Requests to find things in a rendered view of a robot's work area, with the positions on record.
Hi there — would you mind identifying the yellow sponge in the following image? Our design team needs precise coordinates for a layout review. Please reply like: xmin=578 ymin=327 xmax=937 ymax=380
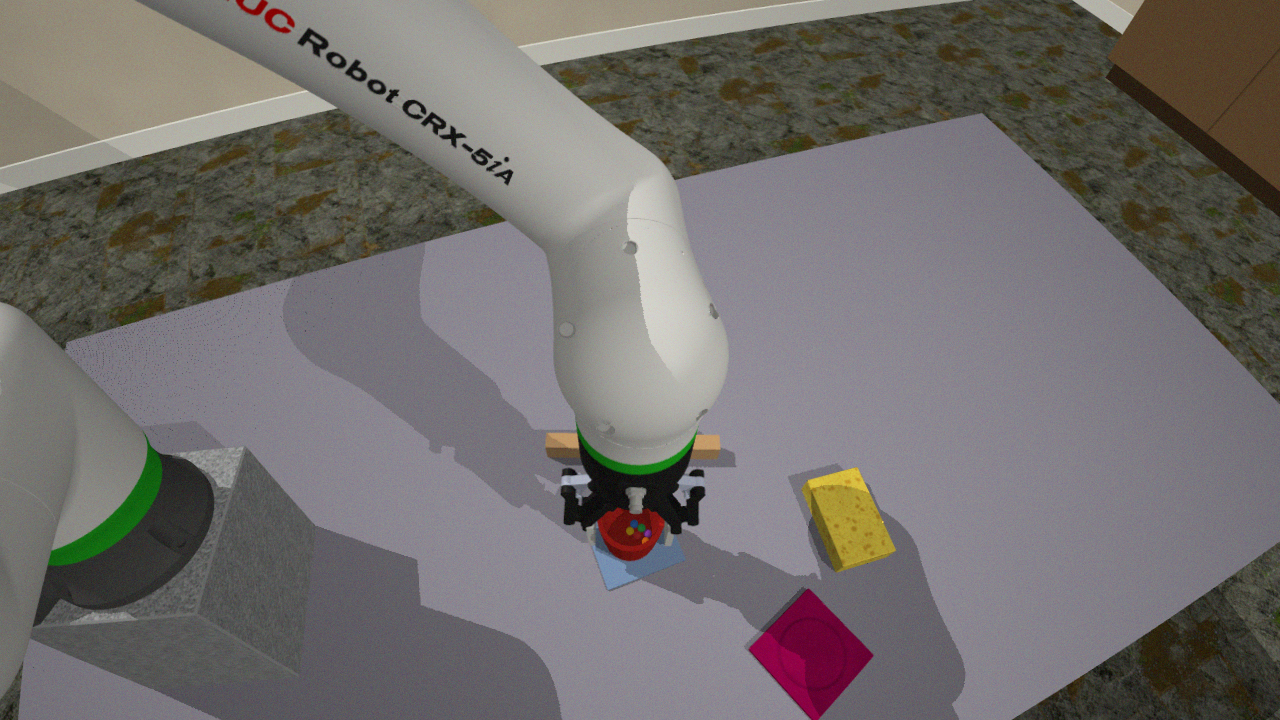
xmin=803 ymin=468 xmax=896 ymax=571

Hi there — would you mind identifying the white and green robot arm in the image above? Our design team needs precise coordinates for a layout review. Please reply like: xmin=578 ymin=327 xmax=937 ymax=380
xmin=0 ymin=0 xmax=730 ymax=700

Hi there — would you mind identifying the magenta square coaster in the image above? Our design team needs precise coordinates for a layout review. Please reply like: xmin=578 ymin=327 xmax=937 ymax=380
xmin=749 ymin=589 xmax=874 ymax=720

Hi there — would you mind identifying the red cup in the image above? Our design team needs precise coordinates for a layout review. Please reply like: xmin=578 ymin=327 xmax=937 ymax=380
xmin=598 ymin=509 xmax=664 ymax=561

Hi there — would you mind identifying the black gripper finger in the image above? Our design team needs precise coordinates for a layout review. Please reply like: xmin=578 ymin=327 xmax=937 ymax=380
xmin=561 ymin=468 xmax=618 ymax=544
xmin=649 ymin=469 xmax=705 ymax=546

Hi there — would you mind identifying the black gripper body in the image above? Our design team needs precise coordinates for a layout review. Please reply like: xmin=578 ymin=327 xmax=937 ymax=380
xmin=588 ymin=480 xmax=678 ymax=510

